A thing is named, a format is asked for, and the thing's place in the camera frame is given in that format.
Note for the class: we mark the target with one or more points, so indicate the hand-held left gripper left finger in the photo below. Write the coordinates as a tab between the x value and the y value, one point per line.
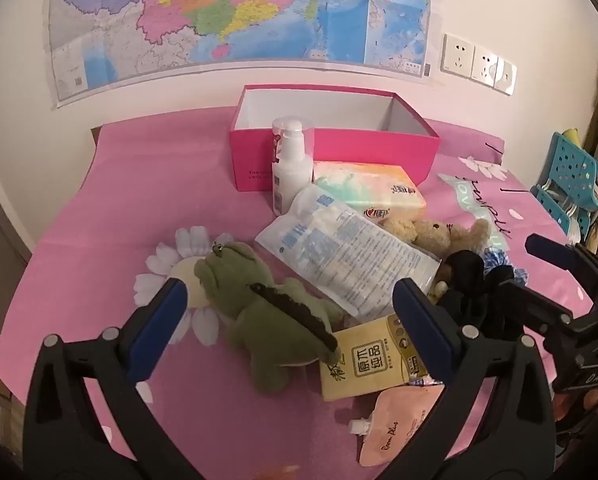
159	325

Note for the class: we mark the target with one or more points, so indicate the white printed plastic packet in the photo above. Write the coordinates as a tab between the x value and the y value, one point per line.
339	255

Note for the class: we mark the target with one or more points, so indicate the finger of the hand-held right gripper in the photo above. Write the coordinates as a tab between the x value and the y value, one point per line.
554	252
534	307

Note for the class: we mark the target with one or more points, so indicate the person's right hand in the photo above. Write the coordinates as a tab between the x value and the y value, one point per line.
579	405

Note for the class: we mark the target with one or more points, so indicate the pink floral bedsheet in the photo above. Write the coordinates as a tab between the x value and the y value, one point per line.
104	185

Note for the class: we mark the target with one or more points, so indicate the beige teddy bear plush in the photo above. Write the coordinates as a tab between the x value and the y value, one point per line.
434	235

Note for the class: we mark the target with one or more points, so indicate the tan tissue pouch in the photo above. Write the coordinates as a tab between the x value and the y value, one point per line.
364	360

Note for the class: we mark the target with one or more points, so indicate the pink cardboard box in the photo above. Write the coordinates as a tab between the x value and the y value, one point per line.
369	152

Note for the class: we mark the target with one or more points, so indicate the pink spout pouch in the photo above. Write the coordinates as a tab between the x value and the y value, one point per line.
399	425

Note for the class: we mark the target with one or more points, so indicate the white pump bottle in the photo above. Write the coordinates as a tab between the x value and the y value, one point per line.
291	170

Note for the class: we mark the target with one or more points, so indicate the pastel tissue pack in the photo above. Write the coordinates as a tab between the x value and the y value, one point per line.
369	185

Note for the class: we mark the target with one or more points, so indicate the white wall switch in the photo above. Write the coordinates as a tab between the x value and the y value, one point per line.
506	76

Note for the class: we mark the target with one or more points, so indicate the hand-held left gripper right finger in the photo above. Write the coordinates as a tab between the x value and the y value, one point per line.
424	330

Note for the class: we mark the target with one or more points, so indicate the green crocodile plush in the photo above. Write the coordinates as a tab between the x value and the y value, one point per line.
259	320

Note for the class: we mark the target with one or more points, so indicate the blue checkered cloth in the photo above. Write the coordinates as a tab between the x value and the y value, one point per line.
494	258

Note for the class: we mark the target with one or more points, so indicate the white wall socket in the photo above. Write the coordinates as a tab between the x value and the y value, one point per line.
456	55
484	65

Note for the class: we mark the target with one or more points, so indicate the colourful wall map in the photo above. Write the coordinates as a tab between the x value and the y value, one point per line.
229	10

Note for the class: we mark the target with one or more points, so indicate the black cloth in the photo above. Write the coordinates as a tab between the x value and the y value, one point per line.
471	290

